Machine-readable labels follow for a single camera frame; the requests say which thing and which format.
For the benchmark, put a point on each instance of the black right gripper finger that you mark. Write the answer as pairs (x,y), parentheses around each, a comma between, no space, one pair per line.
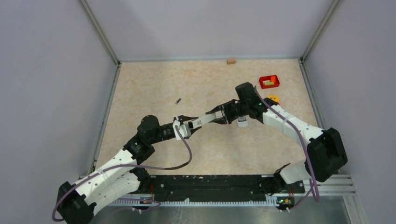
(222,121)
(220,108)

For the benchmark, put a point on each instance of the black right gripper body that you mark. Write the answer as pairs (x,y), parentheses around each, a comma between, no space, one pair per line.
(232,111)

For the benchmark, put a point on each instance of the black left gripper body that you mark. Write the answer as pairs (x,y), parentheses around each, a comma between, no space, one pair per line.
(176,118)

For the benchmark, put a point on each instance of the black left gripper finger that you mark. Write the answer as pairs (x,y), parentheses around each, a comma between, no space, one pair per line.
(183,119)
(192,130)

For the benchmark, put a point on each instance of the long white remote control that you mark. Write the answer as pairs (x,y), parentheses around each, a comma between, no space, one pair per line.
(205,119)

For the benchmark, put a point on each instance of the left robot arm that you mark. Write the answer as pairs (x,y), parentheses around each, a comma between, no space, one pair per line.
(79,202)

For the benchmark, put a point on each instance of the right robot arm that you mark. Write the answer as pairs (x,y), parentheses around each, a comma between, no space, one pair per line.
(324,150)

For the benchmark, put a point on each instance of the yellow block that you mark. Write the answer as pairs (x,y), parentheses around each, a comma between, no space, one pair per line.
(274,98)

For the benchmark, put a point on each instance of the red bin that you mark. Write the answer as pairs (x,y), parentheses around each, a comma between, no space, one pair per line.
(267,82)

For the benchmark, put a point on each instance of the small wooden block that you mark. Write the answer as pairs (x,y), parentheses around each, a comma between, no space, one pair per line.
(231,61)

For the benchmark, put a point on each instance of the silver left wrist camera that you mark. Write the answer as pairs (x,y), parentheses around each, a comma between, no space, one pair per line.
(182,130)

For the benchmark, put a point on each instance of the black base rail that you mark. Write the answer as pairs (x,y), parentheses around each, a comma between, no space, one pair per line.
(214,188)

